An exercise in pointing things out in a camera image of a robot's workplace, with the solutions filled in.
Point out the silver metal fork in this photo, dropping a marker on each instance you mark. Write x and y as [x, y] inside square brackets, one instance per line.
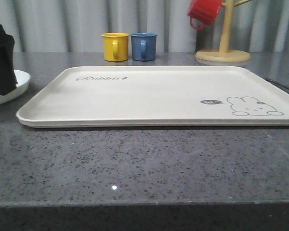
[277, 84]

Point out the beige rabbit serving tray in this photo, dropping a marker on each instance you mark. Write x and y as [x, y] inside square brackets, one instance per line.
[114, 96]

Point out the white round plate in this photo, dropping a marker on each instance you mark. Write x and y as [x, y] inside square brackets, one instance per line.
[23, 79]

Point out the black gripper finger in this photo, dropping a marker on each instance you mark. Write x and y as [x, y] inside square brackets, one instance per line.
[7, 76]

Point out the red enamel mug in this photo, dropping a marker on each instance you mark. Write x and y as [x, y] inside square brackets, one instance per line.
[204, 11]

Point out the blue enamel mug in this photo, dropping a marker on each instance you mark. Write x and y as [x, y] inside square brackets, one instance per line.
[143, 46]

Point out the yellow enamel mug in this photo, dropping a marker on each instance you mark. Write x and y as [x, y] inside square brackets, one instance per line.
[116, 46]

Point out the wooden mug tree stand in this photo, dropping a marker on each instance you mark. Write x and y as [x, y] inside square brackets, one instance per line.
[224, 54]

